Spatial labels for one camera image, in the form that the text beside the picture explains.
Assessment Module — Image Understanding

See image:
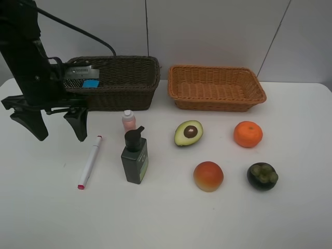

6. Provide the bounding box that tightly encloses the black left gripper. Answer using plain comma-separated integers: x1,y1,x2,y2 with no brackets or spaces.
2,58,89,142

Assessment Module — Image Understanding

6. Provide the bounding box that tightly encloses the blue whiteboard eraser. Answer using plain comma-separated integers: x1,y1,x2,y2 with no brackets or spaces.
82,79,100,88

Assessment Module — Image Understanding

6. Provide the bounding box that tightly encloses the white red marker pen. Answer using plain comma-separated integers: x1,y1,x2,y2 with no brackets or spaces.
77,135,103,190

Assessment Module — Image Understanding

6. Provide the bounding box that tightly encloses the pink small bottle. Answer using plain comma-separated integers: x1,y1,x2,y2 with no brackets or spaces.
122,110,136,133

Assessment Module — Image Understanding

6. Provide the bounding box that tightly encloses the dark green pump bottle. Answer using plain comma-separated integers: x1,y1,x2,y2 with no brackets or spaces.
121,126,148,185

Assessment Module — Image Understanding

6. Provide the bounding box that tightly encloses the avocado half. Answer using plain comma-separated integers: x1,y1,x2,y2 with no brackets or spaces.
174,120,203,146

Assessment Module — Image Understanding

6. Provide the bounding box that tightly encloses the red yellow peach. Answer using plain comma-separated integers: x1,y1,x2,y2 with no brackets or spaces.
193,161,224,192

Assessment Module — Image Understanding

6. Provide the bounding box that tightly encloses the orange mandarin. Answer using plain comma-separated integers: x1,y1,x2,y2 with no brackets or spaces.
233,121,263,148

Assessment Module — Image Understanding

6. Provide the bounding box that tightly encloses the dark purple mangosteen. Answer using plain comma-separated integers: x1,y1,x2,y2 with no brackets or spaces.
247,162,279,191

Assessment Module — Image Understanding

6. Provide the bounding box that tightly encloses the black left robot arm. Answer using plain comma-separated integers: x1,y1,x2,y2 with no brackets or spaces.
1,1,88,142

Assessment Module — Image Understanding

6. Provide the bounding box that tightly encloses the dark brown wicker basket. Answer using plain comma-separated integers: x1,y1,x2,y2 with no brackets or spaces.
64,56,160,112

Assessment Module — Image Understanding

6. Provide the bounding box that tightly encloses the orange wicker basket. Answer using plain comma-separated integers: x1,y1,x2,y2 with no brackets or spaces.
168,65,267,112

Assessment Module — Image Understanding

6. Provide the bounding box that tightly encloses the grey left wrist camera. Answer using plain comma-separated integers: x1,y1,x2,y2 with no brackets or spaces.
64,65,100,79

